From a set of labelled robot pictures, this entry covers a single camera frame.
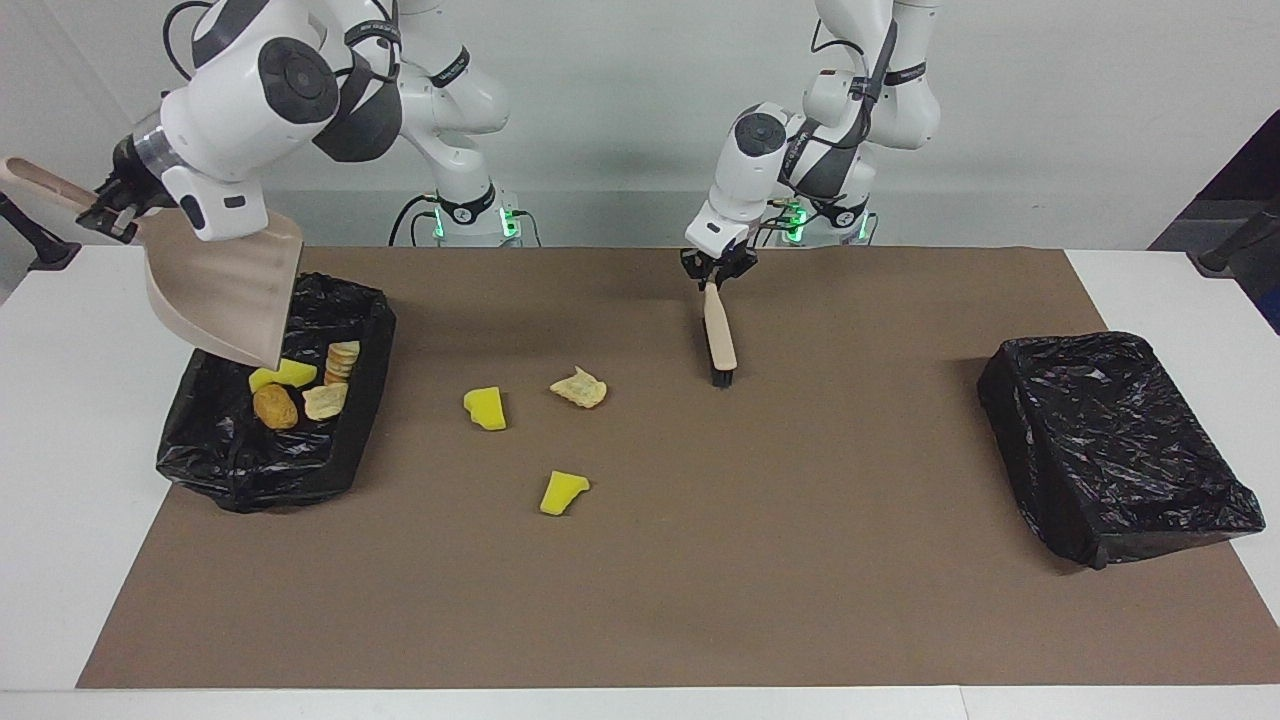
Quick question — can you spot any beige plastic dustpan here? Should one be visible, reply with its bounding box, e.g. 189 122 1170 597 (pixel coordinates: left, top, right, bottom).
0 157 305 371

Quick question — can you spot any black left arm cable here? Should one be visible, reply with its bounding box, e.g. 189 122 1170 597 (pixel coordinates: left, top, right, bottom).
755 15 896 246

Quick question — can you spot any black right base cable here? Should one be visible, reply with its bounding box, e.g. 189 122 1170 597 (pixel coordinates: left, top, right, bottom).
388 193 441 247

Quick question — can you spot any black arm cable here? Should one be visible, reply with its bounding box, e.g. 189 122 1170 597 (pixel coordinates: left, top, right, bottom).
755 15 896 246
163 0 216 83

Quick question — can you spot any orange-brown fried nugget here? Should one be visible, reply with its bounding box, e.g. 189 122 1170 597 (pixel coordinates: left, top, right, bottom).
252 384 300 431

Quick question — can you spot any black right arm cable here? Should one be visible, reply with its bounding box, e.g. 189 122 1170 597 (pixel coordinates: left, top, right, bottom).
163 0 216 83

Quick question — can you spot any bin lined with black bag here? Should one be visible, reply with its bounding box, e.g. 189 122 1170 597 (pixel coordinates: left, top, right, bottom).
155 273 398 514
977 331 1267 571

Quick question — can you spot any beige hand brush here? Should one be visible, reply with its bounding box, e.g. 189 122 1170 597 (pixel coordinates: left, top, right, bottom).
703 282 739 389

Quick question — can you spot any brown table mat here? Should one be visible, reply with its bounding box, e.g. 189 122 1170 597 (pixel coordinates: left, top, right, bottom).
76 246 1280 689

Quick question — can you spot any black stand foot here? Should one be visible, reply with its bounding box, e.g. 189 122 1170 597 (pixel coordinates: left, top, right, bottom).
0 190 83 272
1188 195 1280 277

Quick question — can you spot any yellow sponge piece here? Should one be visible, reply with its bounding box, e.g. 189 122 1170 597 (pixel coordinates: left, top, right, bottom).
248 359 319 393
463 386 508 432
540 471 591 517

